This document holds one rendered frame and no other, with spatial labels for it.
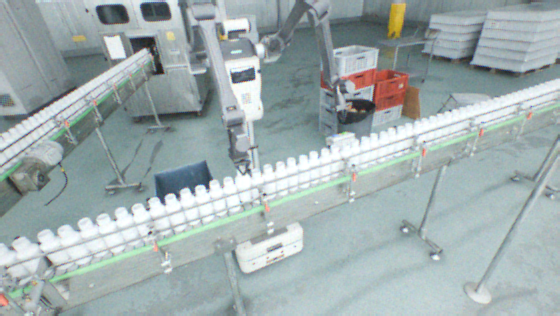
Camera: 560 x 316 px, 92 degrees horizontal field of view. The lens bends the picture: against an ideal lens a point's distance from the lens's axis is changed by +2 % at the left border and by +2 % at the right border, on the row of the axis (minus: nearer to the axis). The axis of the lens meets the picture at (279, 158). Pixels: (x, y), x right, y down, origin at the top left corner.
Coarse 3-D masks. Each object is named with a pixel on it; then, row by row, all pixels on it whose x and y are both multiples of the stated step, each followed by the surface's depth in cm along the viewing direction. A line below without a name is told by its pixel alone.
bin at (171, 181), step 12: (180, 168) 164; (192, 168) 167; (204, 168) 171; (156, 180) 160; (168, 180) 164; (180, 180) 168; (192, 180) 171; (204, 180) 175; (156, 192) 145; (168, 192) 168; (192, 192) 175
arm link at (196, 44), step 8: (192, 0) 96; (200, 0) 98; (208, 0) 97; (192, 8) 94; (200, 8) 95; (208, 8) 96; (200, 16) 95; (208, 16) 97; (192, 32) 116; (192, 40) 123; (200, 40) 120; (192, 48) 126; (200, 48) 126; (192, 56) 130
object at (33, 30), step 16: (16, 0) 507; (32, 0) 544; (16, 16) 503; (32, 16) 540; (32, 32) 535; (48, 32) 577; (32, 48) 530; (48, 48) 572; (48, 64) 566; (64, 64) 614; (48, 80) 561; (64, 80) 608; (64, 96) 602
